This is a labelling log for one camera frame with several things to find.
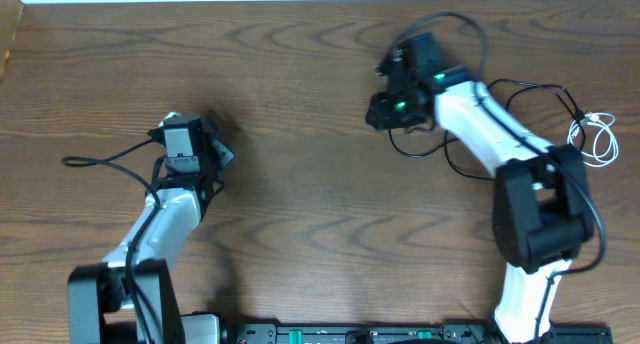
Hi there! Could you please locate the black USB cable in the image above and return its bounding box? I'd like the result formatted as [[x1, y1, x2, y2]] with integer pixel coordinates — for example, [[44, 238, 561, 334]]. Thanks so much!
[[487, 78, 589, 153], [387, 126, 499, 182]]

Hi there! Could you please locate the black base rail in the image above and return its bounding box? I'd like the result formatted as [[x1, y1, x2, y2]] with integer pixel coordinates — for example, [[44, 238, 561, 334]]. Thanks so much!
[[219, 323, 614, 344]]

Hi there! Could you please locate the white USB cable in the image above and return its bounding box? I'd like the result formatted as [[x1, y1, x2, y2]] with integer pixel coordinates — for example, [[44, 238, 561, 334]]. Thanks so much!
[[566, 111, 620, 169]]

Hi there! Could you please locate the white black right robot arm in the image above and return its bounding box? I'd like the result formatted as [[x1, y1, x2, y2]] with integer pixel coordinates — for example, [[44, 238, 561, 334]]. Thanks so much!
[[365, 33, 594, 343]]

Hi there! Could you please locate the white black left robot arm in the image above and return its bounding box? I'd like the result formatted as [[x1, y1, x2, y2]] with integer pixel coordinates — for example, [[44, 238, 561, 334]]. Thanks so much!
[[67, 112, 234, 343]]

